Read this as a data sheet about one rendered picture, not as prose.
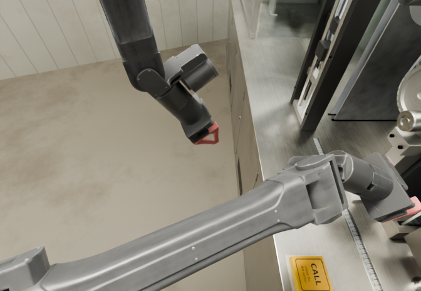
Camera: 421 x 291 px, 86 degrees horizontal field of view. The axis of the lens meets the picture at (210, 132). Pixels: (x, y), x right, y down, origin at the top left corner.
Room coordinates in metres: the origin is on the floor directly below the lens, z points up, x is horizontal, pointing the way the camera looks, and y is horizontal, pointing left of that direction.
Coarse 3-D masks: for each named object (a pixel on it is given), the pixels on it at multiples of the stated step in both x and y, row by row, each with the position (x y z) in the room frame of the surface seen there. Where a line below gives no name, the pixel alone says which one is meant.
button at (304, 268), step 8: (296, 256) 0.13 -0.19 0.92; (304, 256) 0.13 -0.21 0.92; (312, 256) 0.13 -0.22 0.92; (320, 256) 0.13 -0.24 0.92; (296, 264) 0.12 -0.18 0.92; (304, 264) 0.12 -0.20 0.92; (312, 264) 0.12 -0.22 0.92; (320, 264) 0.12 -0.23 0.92; (296, 272) 0.10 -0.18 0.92; (304, 272) 0.10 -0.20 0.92; (312, 272) 0.10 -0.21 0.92; (320, 272) 0.10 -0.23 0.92; (296, 280) 0.09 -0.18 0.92; (304, 280) 0.09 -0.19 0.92; (312, 280) 0.09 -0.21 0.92; (320, 280) 0.09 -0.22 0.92; (328, 280) 0.09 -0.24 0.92; (296, 288) 0.08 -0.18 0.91; (304, 288) 0.07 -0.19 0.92; (312, 288) 0.07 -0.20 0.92; (320, 288) 0.07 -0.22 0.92; (328, 288) 0.07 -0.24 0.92
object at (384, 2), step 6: (384, 0) 1.11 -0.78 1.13; (390, 0) 1.07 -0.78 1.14; (378, 6) 1.13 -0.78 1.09; (384, 6) 1.09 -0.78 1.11; (378, 12) 1.11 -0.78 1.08; (384, 12) 1.07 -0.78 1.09; (372, 18) 1.13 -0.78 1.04; (378, 18) 1.09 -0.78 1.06; (372, 24) 1.11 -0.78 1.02; (366, 30) 1.13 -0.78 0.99; (372, 30) 1.09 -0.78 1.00; (366, 36) 1.11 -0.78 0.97; (360, 42) 1.13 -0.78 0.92; (366, 42) 1.08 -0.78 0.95; (360, 48) 1.11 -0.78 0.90
